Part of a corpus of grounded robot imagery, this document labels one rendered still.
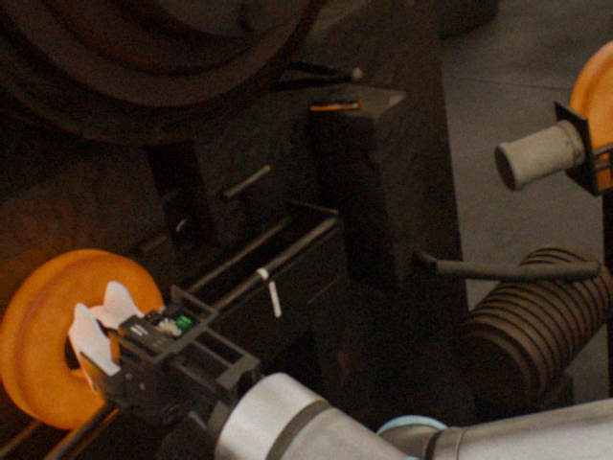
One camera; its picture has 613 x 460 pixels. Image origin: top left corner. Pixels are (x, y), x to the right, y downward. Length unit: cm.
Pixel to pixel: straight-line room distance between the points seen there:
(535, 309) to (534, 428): 41
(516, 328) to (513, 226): 125
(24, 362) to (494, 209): 178
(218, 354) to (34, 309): 16
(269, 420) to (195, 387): 7
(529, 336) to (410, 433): 31
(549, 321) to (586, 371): 75
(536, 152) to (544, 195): 133
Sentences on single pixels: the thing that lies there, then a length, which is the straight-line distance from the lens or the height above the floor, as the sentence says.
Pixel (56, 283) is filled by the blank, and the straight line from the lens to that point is 83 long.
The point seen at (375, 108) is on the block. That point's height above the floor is 80.
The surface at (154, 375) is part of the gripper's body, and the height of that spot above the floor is 78.
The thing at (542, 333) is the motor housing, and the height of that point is 51.
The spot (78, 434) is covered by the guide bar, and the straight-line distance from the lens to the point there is 86.
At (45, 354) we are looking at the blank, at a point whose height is 77.
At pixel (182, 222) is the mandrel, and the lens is 102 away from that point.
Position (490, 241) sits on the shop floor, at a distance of 234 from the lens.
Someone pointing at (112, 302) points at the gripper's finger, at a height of 78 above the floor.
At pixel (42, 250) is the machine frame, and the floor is 81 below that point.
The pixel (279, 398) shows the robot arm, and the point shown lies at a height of 77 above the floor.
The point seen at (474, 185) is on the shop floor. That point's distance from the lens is 259.
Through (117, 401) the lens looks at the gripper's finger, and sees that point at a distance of 80.
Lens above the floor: 121
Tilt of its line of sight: 29 degrees down
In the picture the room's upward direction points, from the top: 12 degrees counter-clockwise
